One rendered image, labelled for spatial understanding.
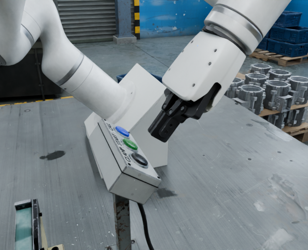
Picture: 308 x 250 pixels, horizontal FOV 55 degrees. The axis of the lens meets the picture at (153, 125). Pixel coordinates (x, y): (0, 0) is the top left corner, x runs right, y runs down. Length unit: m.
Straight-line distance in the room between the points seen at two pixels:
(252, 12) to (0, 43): 0.58
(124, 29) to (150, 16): 0.81
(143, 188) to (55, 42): 0.54
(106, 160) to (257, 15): 0.30
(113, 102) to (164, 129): 0.49
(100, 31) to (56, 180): 6.32
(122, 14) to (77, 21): 1.01
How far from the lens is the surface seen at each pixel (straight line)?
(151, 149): 0.88
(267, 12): 0.44
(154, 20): 7.47
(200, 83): 0.40
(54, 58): 0.86
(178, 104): 0.43
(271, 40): 5.80
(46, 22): 0.88
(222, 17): 0.43
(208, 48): 0.42
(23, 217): 0.63
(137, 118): 0.83
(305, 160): 1.06
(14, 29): 0.78
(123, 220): 0.59
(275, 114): 2.62
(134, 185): 0.45
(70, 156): 1.00
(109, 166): 0.46
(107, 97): 0.90
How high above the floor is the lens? 1.32
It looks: 27 degrees down
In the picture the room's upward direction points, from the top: straight up
